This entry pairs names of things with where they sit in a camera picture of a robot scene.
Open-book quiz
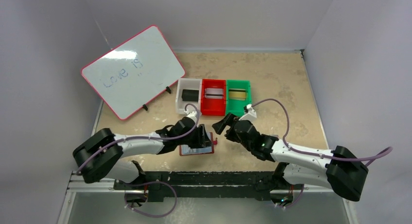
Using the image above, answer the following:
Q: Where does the white plastic bin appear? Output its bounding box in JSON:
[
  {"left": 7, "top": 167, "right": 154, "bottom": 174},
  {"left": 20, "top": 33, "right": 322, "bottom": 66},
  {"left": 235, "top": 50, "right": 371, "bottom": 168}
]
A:
[{"left": 175, "top": 78, "right": 202, "bottom": 115}]

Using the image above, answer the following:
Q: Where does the red leather card holder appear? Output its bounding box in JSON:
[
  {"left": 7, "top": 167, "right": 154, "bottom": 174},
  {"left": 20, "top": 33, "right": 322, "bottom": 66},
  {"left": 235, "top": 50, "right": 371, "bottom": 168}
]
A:
[{"left": 179, "top": 132, "right": 218, "bottom": 156}]

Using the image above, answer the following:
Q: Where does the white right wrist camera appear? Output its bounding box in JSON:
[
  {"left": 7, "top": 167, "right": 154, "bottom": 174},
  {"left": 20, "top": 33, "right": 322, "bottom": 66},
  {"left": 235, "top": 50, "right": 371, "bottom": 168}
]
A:
[{"left": 239, "top": 104, "right": 257, "bottom": 122}]

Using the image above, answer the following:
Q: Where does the pink framed whiteboard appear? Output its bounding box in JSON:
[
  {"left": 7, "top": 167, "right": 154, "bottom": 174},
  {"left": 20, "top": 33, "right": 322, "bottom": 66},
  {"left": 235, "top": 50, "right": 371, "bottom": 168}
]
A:
[{"left": 81, "top": 25, "right": 186, "bottom": 120}]

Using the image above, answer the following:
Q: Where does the red plastic bin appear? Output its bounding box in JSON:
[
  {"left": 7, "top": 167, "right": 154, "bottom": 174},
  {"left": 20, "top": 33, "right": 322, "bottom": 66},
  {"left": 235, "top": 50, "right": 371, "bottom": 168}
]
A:
[{"left": 201, "top": 79, "right": 226, "bottom": 116}]

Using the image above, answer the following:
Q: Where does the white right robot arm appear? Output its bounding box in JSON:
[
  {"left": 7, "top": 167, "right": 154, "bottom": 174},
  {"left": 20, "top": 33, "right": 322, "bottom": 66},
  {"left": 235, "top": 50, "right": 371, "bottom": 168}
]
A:
[{"left": 212, "top": 113, "right": 369, "bottom": 202}]

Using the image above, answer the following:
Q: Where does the green plastic bin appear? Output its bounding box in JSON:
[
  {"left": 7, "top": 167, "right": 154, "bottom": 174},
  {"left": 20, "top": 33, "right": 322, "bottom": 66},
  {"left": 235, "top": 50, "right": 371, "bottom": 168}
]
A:
[{"left": 226, "top": 80, "right": 252, "bottom": 117}]

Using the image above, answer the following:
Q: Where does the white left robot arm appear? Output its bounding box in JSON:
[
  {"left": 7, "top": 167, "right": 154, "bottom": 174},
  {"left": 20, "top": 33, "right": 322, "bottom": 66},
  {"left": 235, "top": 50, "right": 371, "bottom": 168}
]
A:
[{"left": 72, "top": 117, "right": 213, "bottom": 184}]

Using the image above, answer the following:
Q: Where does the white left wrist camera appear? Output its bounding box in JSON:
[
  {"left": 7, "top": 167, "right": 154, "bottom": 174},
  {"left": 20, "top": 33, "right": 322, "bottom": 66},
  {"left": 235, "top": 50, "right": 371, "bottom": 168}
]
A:
[{"left": 186, "top": 110, "right": 201, "bottom": 122}]

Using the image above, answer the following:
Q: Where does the black card in bin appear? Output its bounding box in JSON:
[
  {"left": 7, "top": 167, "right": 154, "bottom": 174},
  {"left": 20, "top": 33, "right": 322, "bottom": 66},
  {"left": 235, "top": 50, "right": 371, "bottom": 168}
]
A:
[{"left": 181, "top": 89, "right": 199, "bottom": 102}]

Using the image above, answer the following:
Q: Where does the gold card in bin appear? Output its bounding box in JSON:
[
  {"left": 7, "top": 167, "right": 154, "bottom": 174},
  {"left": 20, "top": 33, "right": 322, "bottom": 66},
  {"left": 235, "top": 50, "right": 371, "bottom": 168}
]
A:
[{"left": 228, "top": 89, "right": 247, "bottom": 100}]

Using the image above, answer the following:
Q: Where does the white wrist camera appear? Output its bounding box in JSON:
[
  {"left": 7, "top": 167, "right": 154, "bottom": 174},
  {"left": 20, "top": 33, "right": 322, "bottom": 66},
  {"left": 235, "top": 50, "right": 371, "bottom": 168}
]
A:
[
  {"left": 239, "top": 104, "right": 257, "bottom": 122},
  {"left": 186, "top": 110, "right": 201, "bottom": 122}
]

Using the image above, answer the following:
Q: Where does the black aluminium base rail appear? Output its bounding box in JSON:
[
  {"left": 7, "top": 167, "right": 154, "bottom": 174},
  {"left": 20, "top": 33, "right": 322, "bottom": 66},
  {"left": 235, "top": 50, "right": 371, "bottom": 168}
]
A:
[{"left": 66, "top": 170, "right": 351, "bottom": 204}]

